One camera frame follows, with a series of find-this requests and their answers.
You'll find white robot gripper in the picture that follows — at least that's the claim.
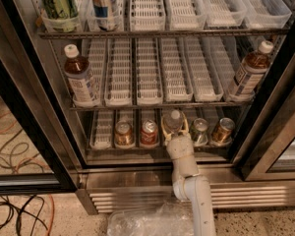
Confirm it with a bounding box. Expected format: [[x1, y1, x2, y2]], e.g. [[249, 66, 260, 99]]
[[161, 113, 194, 160]]

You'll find clear water bottle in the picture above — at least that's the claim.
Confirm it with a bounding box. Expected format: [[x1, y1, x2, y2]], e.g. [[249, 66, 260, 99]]
[[163, 109, 184, 134]]

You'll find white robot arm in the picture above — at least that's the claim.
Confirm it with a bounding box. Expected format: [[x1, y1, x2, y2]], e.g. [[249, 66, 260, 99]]
[[161, 109, 216, 236]]

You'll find fridge glass door right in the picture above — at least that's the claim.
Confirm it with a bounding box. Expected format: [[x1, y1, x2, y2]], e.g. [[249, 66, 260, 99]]
[[234, 49, 295, 182]]

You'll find fridge glass door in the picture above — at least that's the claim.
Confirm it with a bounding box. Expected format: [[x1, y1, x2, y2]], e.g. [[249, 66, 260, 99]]
[[234, 49, 295, 182], [0, 45, 77, 196]]

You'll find right tea bottle white cap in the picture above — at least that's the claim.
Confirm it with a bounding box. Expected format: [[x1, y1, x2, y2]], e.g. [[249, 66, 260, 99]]
[[228, 40, 273, 101]]

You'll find tea bottle white cap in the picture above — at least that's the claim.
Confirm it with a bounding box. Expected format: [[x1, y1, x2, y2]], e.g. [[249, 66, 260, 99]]
[[228, 40, 273, 101], [64, 44, 98, 107]]

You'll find stainless steel fridge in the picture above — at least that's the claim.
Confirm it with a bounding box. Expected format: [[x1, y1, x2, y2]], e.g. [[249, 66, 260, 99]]
[[0, 0, 295, 214]]

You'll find left tea bottle white cap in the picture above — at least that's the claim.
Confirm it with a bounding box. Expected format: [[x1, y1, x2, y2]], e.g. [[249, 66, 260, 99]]
[[64, 44, 98, 107]]

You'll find fridge glass door left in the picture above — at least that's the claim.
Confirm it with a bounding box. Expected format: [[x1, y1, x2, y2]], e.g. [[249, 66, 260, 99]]
[[0, 45, 77, 196]]

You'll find blue labelled bottle top shelf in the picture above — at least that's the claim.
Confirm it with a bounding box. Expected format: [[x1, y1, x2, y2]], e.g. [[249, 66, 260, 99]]
[[91, 0, 119, 31]]

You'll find green labelled bottle top shelf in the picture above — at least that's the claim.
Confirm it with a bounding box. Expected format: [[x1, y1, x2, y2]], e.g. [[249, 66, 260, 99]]
[[42, 0, 79, 32]]

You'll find green silver can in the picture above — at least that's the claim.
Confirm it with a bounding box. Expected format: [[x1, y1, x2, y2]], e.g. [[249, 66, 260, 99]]
[[190, 118, 208, 146]]

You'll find red soda can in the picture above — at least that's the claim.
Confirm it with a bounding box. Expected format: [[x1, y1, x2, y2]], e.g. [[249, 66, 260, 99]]
[[140, 119, 158, 147]]

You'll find gold can right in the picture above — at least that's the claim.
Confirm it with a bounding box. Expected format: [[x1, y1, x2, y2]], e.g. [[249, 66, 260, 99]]
[[210, 117, 235, 146]]

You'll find brown can left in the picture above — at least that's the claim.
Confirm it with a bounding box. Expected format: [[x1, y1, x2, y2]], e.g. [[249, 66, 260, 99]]
[[114, 121, 134, 147]]

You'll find white lane tray bottom left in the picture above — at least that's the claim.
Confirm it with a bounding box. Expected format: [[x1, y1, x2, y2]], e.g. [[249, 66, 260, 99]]
[[89, 110, 113, 149]]

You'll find clear plastic bin on floor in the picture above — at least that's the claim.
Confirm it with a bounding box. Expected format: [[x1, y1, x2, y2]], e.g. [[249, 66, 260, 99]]
[[107, 202, 194, 236]]

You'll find middle shelf rail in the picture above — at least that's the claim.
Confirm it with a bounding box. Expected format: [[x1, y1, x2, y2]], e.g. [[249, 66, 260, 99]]
[[70, 101, 253, 111]]

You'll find shelf rail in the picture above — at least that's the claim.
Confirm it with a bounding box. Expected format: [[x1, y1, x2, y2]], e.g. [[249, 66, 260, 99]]
[[70, 101, 253, 111], [38, 29, 289, 39]]

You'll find top shelf rail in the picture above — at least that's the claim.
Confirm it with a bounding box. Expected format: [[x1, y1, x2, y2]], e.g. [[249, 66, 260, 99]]
[[38, 29, 289, 39]]

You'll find orange cable on floor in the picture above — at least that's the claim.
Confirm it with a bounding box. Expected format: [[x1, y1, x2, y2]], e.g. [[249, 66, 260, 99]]
[[44, 194, 56, 236]]

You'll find black cable on floor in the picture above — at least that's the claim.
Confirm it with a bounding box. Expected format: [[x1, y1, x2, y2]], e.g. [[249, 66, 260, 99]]
[[0, 194, 49, 236]]

